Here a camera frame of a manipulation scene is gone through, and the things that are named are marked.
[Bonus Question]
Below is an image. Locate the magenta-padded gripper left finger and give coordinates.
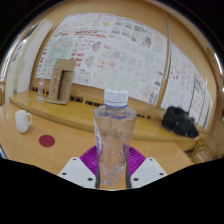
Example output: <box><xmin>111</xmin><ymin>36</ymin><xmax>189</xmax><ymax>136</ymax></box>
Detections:
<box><xmin>57</xmin><ymin>145</ymin><xmax>101</xmax><ymax>190</ymax></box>

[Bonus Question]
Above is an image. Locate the white ceramic mug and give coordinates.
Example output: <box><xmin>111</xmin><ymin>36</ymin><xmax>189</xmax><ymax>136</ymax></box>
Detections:
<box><xmin>14</xmin><ymin>109</ymin><xmax>34</xmax><ymax>134</ymax></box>

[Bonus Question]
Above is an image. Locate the wooden chair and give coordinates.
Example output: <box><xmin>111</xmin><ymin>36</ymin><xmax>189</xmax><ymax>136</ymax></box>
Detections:
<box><xmin>191</xmin><ymin>133</ymin><xmax>224</xmax><ymax>164</ymax></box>

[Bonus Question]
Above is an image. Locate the large wall poster sheet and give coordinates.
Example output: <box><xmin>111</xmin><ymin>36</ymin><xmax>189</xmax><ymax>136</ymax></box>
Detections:
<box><xmin>34</xmin><ymin>12</ymin><xmax>168</xmax><ymax>107</ymax></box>

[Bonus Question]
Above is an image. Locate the flat round red coaster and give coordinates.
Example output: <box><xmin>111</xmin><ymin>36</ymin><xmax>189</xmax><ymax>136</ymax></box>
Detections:
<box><xmin>38</xmin><ymin>134</ymin><xmax>56</xmax><ymax>148</ymax></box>

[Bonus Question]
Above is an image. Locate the brown cardboard box stand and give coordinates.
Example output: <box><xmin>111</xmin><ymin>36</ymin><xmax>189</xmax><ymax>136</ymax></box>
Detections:
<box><xmin>46</xmin><ymin>58</ymin><xmax>77</xmax><ymax>106</ymax></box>

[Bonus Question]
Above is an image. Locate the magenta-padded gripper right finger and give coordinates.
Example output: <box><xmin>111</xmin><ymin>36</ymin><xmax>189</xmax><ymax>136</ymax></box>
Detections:
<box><xmin>124</xmin><ymin>145</ymin><xmax>168</xmax><ymax>190</ymax></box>

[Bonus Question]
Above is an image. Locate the white door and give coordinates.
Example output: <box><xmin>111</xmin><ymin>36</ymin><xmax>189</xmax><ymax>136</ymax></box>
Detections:
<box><xmin>4</xmin><ymin>18</ymin><xmax>54</xmax><ymax>104</ymax></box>

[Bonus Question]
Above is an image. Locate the black bag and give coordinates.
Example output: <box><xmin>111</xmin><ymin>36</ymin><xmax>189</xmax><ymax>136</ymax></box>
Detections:
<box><xmin>161</xmin><ymin>105</ymin><xmax>200</xmax><ymax>139</ymax></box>

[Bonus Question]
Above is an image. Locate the narrow wall poster sheet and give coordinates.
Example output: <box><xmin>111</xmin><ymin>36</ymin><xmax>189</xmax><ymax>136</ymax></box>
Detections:
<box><xmin>159</xmin><ymin>41</ymin><xmax>214</xmax><ymax>131</ymax></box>

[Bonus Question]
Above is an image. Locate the clear plastic water bottle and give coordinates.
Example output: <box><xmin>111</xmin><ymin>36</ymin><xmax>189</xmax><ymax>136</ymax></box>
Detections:
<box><xmin>92</xmin><ymin>88</ymin><xmax>138</xmax><ymax>187</ymax></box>

